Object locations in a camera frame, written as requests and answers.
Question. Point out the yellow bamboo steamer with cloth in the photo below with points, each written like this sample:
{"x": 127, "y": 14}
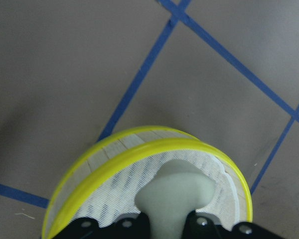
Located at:
{"x": 103, "y": 182}

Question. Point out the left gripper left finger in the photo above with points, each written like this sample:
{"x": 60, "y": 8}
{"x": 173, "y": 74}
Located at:
{"x": 126, "y": 226}

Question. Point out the white steamed bun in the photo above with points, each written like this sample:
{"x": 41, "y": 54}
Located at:
{"x": 177, "y": 189}

